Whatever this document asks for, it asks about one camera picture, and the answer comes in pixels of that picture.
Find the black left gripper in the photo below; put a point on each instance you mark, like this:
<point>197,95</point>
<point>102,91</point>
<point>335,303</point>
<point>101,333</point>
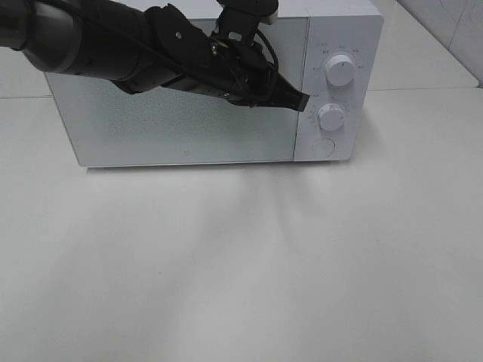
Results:
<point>243,75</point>

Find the white timer knob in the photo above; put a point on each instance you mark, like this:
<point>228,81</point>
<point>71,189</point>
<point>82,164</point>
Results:
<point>331,117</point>

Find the round white door button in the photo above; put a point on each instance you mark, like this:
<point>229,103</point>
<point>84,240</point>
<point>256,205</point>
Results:
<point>323,148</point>

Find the white microwave door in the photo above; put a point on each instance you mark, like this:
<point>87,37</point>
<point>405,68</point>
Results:
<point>110,128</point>

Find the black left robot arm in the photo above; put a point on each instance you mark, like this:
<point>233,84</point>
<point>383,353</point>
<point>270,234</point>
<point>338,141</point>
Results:
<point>158,47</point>

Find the upper white power knob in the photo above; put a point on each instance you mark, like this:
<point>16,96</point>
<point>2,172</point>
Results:
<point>340,70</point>

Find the white microwave oven body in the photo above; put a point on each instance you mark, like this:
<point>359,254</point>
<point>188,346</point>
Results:
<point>305,35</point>

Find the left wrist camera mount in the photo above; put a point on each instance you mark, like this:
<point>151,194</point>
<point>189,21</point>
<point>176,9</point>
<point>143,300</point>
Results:
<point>239,19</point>

